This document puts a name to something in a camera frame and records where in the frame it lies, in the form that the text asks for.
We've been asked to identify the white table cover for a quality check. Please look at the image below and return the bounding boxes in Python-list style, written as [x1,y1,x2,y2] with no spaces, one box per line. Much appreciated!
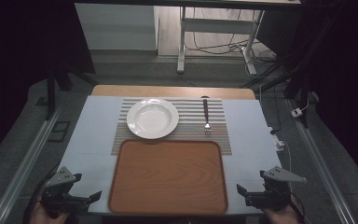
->
[57,95,282,217]

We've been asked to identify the metal fork dark handle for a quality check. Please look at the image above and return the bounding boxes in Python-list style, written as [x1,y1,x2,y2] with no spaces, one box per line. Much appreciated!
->
[202,98,213,135]

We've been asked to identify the black tripod stand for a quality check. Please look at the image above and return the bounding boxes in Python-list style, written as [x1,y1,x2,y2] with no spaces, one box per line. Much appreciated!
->
[241,0,351,129]

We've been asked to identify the brown wooden tray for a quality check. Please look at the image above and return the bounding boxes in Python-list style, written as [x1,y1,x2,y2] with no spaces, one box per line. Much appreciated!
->
[107,139,229,216]

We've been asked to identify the white desk frame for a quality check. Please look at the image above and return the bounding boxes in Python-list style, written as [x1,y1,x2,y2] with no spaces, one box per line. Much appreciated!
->
[176,6,266,76]

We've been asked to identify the white deep plate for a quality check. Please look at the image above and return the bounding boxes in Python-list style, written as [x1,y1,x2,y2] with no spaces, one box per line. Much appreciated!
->
[126,98,180,140]

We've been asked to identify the white cabinet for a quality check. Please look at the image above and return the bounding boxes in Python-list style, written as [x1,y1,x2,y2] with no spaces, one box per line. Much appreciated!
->
[74,3,159,51]

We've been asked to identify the black floor socket frame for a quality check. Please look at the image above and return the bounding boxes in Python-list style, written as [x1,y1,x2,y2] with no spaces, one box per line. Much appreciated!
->
[47,120,72,144]

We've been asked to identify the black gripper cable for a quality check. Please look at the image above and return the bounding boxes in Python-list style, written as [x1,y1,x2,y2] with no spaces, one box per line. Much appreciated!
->
[287,181,308,224]
[22,162,61,224]

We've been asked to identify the black floor cables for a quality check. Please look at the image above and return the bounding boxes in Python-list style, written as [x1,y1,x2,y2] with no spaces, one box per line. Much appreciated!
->
[185,7,278,64]

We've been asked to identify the striped woven placemat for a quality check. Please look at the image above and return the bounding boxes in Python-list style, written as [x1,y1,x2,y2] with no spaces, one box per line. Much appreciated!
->
[111,98,233,156]

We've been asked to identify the aluminium floor rail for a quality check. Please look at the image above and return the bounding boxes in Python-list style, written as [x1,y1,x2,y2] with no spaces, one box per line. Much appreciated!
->
[0,106,62,224]
[287,98,358,224]

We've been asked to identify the person's right hand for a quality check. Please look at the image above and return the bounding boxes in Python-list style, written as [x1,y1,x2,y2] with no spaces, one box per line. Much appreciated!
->
[261,200,302,224]

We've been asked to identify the person's left hand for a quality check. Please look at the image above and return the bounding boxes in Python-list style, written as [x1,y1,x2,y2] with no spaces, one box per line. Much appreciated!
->
[29,201,71,224]

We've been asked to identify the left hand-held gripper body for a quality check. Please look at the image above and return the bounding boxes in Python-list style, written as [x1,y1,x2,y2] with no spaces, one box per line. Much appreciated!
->
[40,166,91,218]

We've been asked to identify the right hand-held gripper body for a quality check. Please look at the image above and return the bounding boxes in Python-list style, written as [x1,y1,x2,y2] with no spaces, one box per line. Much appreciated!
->
[245,165,308,211]

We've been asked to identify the black metal stand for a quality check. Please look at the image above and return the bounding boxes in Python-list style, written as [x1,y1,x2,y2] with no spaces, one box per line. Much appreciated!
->
[44,55,100,121]

